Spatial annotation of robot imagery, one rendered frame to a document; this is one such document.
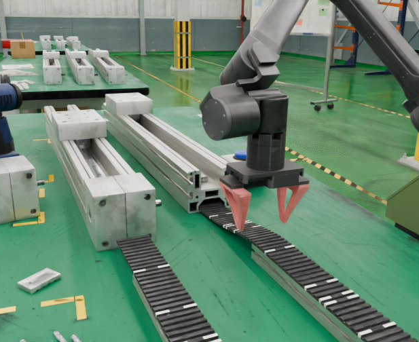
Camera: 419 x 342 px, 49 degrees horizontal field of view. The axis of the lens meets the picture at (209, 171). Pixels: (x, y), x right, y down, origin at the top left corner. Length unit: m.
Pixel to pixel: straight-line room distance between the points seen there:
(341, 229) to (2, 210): 0.61
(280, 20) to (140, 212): 0.39
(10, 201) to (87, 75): 1.90
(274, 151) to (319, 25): 5.80
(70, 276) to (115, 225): 0.11
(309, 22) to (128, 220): 5.91
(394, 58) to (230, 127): 0.49
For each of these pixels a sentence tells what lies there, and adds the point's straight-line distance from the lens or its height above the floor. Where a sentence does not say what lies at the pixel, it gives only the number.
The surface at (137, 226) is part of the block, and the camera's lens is 0.77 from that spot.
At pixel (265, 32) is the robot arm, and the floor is 1.12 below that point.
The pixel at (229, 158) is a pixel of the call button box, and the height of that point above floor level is 0.84.
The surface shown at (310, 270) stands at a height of 0.81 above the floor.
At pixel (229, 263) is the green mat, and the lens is 0.73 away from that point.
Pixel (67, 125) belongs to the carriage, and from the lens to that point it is 1.12.
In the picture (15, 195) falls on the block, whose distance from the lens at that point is 0.91.
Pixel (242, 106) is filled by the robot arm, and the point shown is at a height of 1.03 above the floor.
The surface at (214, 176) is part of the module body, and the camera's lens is 0.94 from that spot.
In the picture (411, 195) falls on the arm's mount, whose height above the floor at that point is 0.84.
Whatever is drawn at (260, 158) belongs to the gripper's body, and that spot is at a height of 0.95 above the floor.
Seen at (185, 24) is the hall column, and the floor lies 1.02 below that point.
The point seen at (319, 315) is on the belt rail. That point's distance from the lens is 0.61.
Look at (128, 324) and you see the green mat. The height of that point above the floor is 0.78.
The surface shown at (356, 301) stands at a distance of 0.61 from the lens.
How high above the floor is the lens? 1.14
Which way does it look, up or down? 18 degrees down
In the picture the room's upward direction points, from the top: 1 degrees clockwise
